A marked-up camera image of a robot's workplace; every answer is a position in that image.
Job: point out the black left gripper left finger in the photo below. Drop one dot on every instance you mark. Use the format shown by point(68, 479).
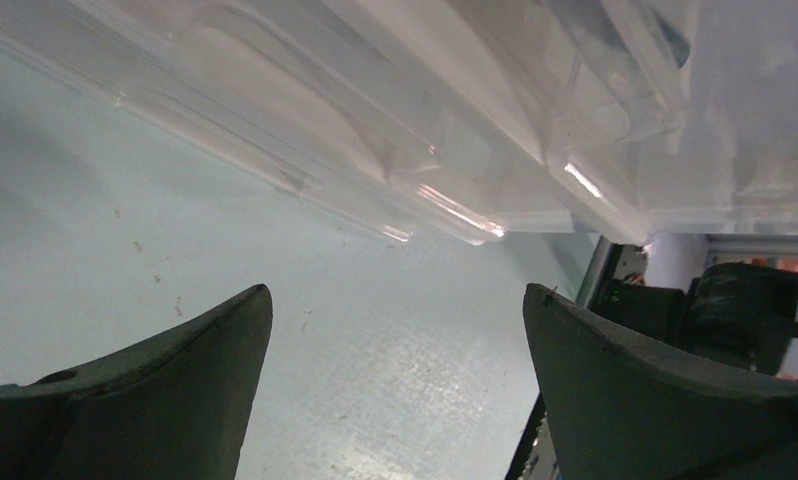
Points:
point(173, 406)

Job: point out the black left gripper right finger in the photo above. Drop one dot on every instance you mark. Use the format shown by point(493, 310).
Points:
point(622, 405)

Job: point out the clear acrylic drawer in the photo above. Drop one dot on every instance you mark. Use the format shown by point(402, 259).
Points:
point(281, 89)

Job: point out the white plastic drawer organizer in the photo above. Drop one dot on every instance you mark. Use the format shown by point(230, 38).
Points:
point(627, 118)

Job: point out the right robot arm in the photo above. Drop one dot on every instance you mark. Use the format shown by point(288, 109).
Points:
point(740, 314)

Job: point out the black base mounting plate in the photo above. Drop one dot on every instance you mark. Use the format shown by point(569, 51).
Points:
point(535, 457)

